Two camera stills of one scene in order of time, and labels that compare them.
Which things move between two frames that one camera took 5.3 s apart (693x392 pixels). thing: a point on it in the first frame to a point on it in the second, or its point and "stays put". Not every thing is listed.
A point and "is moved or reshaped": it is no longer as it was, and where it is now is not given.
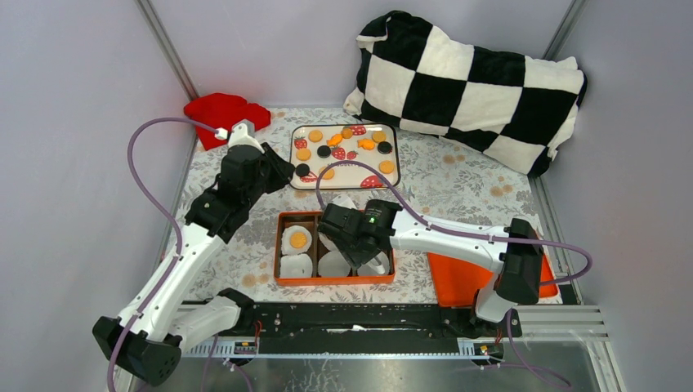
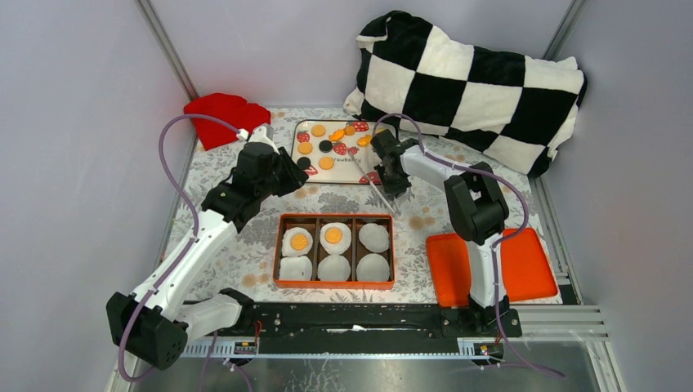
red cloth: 219,110 stays put
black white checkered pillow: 416,74 stays put
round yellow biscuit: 328,174 is moved or reshaped
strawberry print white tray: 375,145 stays put
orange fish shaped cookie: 367,144 stays put
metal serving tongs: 377,265 to 373,183
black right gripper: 355,258 to 394,190
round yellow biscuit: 298,240 stays put
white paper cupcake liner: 333,264 stays put
